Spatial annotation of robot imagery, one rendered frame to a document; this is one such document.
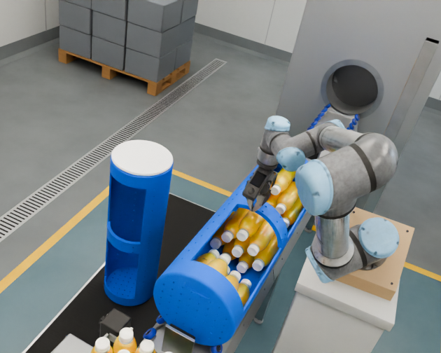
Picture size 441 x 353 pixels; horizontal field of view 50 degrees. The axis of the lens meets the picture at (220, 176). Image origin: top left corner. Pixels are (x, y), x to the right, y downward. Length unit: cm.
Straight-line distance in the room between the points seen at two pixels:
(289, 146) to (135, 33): 363
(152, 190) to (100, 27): 319
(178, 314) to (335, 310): 51
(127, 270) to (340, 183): 198
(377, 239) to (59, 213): 246
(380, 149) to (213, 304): 67
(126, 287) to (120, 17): 295
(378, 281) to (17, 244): 229
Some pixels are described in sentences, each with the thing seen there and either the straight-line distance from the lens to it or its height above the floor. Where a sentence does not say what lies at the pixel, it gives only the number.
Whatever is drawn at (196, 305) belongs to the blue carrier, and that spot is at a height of 113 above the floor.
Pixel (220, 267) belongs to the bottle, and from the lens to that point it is 152.
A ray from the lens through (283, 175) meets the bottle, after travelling 199.
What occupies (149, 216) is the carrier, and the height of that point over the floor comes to 79.
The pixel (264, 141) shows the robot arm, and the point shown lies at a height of 151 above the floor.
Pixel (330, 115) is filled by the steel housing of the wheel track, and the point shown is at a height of 93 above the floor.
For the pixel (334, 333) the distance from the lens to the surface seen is 173.
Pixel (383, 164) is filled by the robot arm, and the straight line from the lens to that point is 106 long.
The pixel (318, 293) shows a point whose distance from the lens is 160.
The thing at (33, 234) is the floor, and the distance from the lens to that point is 330.
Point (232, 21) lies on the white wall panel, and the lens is 666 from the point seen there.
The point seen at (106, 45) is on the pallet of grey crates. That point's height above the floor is 35.
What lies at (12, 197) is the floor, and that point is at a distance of 361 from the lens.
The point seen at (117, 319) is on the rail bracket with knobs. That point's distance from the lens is 158.
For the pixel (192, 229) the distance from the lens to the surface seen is 316.
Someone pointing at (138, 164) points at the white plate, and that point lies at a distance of 213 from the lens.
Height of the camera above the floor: 226
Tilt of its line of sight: 35 degrees down
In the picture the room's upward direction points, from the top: 12 degrees clockwise
